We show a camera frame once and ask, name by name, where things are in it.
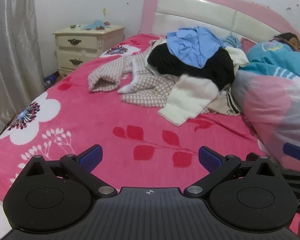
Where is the cream nightstand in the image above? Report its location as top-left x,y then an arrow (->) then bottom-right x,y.
52,24 -> 127,77

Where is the pink floral blanket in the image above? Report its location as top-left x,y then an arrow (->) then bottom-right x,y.
0,33 -> 300,237

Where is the teal printed blanket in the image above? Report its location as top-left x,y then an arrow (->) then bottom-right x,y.
239,40 -> 300,85

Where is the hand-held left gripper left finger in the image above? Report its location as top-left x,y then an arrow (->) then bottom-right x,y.
24,144 -> 117,198

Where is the blue cloth on nightstand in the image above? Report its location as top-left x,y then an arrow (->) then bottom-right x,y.
80,20 -> 105,30

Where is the black garment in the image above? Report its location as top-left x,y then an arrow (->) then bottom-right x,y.
147,42 -> 235,92

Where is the light blue t-shirt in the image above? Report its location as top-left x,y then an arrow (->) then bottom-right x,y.
166,26 -> 227,68

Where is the cream sweater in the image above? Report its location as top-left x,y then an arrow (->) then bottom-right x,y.
158,46 -> 250,126

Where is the pink checked garment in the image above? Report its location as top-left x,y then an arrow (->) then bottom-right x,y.
88,54 -> 177,108

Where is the blue object on floor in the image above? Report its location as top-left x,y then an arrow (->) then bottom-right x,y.
44,74 -> 60,88

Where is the pink and white headboard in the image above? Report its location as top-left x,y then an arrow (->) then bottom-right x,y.
139,0 -> 300,53

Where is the pale blue cloth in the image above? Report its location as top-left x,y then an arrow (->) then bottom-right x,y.
221,35 -> 241,49

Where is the beige striped garment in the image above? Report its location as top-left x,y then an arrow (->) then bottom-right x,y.
202,87 -> 242,117

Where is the pink pillow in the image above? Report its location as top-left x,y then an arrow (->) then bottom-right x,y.
240,37 -> 257,55

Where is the pink sleeved arm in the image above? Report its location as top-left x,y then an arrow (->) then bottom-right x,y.
231,70 -> 300,173

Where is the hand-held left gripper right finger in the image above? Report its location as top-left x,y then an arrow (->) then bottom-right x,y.
184,146 -> 280,198

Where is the grey curtain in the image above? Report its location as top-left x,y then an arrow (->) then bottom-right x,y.
0,0 -> 45,140

